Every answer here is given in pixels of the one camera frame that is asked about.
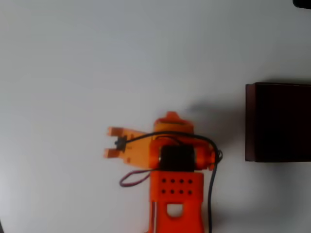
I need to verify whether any dark red open box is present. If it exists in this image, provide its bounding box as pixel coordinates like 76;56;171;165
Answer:
244;82;311;163

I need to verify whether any black object at corner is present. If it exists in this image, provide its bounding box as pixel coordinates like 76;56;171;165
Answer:
293;0;311;10

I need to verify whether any red and purple cable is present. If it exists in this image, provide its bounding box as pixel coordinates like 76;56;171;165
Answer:
119;169;150;188

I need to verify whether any black cable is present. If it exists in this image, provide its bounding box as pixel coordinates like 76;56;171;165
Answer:
121;131;223;233

